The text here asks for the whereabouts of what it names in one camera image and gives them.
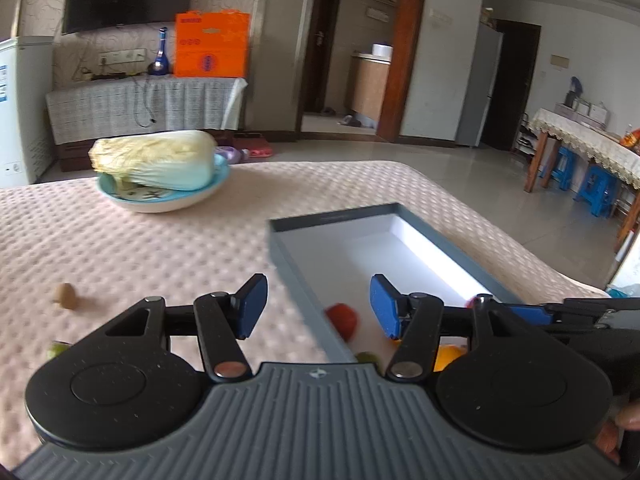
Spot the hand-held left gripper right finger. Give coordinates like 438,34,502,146
369,273,539,382

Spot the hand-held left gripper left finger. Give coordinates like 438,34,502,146
104,273,269,382

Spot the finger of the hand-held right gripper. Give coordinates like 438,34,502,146
500,297,640,325
537,313,640,348

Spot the grey box with white inside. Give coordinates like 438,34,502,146
266,202,526,365

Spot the person's right hand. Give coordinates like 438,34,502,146
597,400,640,467

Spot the teal plastic bag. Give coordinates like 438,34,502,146
605,282,640,300

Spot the light blue plate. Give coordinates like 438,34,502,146
96,152,232,214

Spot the blue plastic stool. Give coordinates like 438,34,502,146
574,162,620,218
539,146,573,192

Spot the napa cabbage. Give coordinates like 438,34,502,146
88,130,217,192

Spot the small brown fruit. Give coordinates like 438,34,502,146
52,282,79,311

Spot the wooden table with lace cloth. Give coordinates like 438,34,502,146
522,107,640,256

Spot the wooden kitchen cabinet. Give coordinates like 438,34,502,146
349,52,392,120

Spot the grey refrigerator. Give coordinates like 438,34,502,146
455,22,504,148

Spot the cloth-covered cabinet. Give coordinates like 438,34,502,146
45,76,249,145

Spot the blue glass bottle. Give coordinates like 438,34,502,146
147,26,172,77

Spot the orange gift box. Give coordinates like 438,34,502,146
173,10,251,79

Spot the white chest freezer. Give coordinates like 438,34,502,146
0,35,55,189

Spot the black cable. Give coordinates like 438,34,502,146
132,76,158,128

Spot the brown wooden door frame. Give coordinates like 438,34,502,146
375,0,431,143

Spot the white wall socket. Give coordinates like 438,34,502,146
97,47,147,65

